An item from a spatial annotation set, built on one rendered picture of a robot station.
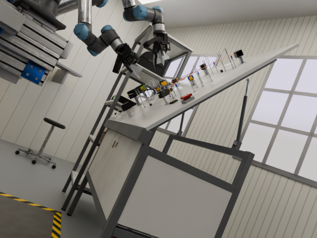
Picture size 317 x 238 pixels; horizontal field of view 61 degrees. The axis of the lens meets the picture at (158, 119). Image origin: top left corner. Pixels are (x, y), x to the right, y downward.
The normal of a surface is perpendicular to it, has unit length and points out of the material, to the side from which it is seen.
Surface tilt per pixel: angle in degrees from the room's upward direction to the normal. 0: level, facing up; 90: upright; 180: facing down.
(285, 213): 90
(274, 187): 90
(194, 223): 90
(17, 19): 90
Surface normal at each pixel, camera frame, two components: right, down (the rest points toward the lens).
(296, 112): -0.67, -0.38
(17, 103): 0.62, 0.19
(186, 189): 0.33, 0.04
